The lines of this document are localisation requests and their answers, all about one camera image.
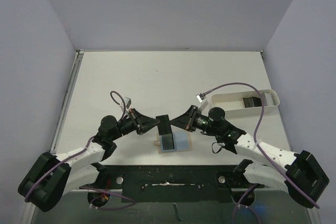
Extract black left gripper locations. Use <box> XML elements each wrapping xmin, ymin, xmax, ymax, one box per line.
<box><xmin>110</xmin><ymin>108</ymin><xmax>160</xmax><ymax>141</ymax></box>

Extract black credit card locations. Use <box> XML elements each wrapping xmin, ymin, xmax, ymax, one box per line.
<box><xmin>156</xmin><ymin>114</ymin><xmax>172</xmax><ymax>136</ymax></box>
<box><xmin>160</xmin><ymin>134</ymin><xmax>175</xmax><ymax>152</ymax></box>

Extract beige card holder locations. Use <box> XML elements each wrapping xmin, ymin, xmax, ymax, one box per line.
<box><xmin>153</xmin><ymin>131</ymin><xmax>193</xmax><ymax>154</ymax></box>

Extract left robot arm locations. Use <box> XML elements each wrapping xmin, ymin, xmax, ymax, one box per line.
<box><xmin>18</xmin><ymin>109</ymin><xmax>160</xmax><ymax>212</ymax></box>

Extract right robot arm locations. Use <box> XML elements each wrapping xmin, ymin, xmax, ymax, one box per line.
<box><xmin>170</xmin><ymin>105</ymin><xmax>330</xmax><ymax>208</ymax></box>

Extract black cards in tray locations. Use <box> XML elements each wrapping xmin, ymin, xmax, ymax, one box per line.
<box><xmin>242</xmin><ymin>97</ymin><xmax>262</xmax><ymax>108</ymax></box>

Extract white plastic tray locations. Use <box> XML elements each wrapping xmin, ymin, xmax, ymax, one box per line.
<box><xmin>211</xmin><ymin>89</ymin><xmax>280</xmax><ymax>118</ymax></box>

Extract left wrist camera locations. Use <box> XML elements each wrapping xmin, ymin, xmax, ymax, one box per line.
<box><xmin>120</xmin><ymin>97</ymin><xmax>132</xmax><ymax>110</ymax></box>

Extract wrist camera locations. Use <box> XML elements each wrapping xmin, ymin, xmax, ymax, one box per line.
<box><xmin>196</xmin><ymin>93</ymin><xmax>208</xmax><ymax>111</ymax></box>
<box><xmin>120</xmin><ymin>97</ymin><xmax>132</xmax><ymax>110</ymax></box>

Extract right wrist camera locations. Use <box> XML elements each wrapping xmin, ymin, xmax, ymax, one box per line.
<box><xmin>196</xmin><ymin>93</ymin><xmax>208</xmax><ymax>111</ymax></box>

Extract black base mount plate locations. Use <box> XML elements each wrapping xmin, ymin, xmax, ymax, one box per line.
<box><xmin>91</xmin><ymin>165</ymin><xmax>251</xmax><ymax>203</ymax></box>

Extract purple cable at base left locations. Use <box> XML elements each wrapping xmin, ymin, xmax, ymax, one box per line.
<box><xmin>78</xmin><ymin>186</ymin><xmax>136</xmax><ymax>211</ymax></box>

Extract purple cable at base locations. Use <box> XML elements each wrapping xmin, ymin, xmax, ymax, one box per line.
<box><xmin>78</xmin><ymin>186</ymin><xmax>136</xmax><ymax>211</ymax></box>
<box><xmin>233</xmin><ymin>183</ymin><xmax>262</xmax><ymax>224</ymax></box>

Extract aluminium table frame rail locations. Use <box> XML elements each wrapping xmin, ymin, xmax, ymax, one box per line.
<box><xmin>50</xmin><ymin>50</ymin><xmax>84</xmax><ymax>154</ymax></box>

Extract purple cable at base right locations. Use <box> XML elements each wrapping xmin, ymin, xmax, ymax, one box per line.
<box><xmin>233</xmin><ymin>183</ymin><xmax>262</xmax><ymax>224</ymax></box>

